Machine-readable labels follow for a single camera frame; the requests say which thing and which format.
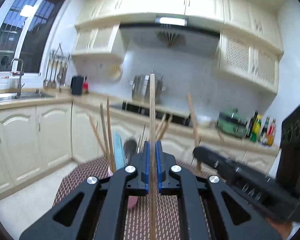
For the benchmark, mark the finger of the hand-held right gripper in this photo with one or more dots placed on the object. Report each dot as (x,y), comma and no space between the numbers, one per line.
(207,157)

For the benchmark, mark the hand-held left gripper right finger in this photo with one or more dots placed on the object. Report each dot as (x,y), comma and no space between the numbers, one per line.
(158,167)

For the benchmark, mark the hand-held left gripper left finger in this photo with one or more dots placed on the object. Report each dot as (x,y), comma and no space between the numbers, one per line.
(146,167)

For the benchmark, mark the metal spoon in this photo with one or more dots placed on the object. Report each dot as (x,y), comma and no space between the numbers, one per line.
(130,146)

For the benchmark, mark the light blue knife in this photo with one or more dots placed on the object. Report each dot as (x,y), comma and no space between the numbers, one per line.
(118,150)

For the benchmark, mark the pink utensil cup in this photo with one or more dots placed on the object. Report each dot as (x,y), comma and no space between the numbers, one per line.
(132,202)

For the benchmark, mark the person's right hand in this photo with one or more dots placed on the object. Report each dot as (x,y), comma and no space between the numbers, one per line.
(281,228)

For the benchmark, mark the red label sauce bottle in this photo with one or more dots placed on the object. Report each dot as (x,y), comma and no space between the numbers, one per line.
(271,133)

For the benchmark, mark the dark soy sauce bottle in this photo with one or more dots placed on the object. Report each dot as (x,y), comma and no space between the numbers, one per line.
(265,132)

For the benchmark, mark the green electric cooker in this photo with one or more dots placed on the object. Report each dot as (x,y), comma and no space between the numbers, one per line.
(231,125)

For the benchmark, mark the green bottle yellow cap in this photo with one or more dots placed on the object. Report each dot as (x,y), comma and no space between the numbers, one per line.
(256,130)

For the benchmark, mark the dark oil bottle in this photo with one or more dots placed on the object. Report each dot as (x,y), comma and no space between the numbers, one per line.
(251,125)

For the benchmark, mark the black gas stove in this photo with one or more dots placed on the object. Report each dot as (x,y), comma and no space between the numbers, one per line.
(135,108)

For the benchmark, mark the round dotted brown table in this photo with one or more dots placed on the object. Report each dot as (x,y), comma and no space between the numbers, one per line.
(72,180)

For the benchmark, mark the stainless steel steamer pot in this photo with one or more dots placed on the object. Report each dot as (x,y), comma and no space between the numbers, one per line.
(140,90)

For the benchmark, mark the red container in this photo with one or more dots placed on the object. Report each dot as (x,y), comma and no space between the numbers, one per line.
(85,88)

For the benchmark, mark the cream lattice door cabinet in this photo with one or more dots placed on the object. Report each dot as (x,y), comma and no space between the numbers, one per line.
(247,60)
(95,41)

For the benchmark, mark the black electric kettle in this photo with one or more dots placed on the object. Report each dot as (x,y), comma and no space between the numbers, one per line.
(77,86)

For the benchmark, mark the cream lower cabinets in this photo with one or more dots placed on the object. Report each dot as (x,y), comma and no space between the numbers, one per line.
(27,140)

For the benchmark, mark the cream cabinets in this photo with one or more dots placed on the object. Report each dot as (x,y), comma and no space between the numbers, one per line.
(27,140)
(165,0)

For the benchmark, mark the hanging metal spatula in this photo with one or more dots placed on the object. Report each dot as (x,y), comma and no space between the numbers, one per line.
(53,83)

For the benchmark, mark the range hood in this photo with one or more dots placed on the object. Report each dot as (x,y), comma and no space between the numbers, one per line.
(190,33)

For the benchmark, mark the hanging metal skimmer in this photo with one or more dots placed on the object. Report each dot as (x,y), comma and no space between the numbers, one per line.
(60,76)

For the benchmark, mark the hanging metal ladle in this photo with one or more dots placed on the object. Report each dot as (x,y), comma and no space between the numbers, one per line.
(46,83)

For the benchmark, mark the stainless steel sink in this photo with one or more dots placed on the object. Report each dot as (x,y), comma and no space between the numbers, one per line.
(20,96)

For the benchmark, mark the metal sink faucet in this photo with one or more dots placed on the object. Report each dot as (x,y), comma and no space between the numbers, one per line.
(20,80)

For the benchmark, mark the cream upper cabinets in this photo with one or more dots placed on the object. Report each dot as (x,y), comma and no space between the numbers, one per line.
(165,0)

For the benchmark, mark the kitchen window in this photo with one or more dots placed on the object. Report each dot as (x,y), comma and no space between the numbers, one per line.
(27,30)

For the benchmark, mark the metal wall utensil rack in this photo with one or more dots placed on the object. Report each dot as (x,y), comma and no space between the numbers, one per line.
(60,55)

